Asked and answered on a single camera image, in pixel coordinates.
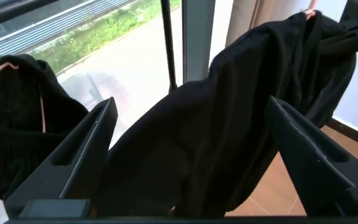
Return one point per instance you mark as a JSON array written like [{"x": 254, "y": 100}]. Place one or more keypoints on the window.
[{"x": 197, "y": 37}]

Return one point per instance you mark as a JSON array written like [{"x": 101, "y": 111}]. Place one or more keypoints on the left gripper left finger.
[{"x": 73, "y": 174}]

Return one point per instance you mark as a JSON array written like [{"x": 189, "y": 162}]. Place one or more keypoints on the black clothes rack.
[{"x": 168, "y": 46}]

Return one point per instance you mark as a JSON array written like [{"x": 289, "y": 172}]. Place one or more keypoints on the black garment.
[{"x": 213, "y": 124}]

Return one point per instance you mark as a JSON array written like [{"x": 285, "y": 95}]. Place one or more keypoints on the beige curtain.
[{"x": 250, "y": 15}]

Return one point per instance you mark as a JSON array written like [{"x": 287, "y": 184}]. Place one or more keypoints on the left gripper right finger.
[{"x": 322, "y": 183}]

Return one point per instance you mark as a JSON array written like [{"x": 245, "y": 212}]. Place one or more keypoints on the black shorts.
[{"x": 11, "y": 149}]

